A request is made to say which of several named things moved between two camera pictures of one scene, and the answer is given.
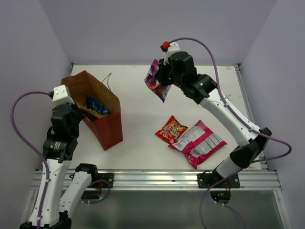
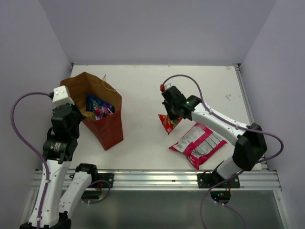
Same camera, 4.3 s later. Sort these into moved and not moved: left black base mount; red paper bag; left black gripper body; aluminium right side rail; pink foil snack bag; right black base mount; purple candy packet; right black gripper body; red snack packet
Moved: purple candy packet; red snack packet; right black gripper body
Not moved: red paper bag; aluminium right side rail; left black gripper body; right black base mount; left black base mount; pink foil snack bag
